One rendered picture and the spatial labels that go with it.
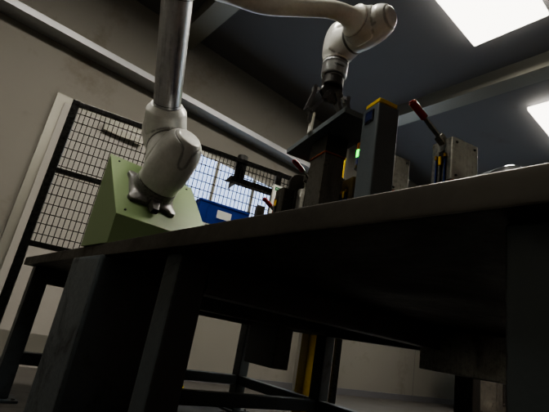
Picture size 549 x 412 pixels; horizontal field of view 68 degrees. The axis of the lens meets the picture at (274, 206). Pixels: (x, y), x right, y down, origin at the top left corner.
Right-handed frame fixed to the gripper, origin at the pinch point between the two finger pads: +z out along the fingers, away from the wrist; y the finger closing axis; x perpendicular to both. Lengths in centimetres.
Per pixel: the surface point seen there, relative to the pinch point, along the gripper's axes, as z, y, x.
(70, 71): -117, -149, 249
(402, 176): 13.4, 22.7, -12.0
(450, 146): 14.1, 19.0, -37.5
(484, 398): 115, 449, 391
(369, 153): 17.9, 1.7, -28.8
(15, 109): -64, -174, 237
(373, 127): 10.7, 1.9, -29.1
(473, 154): 14.1, 26.2, -37.3
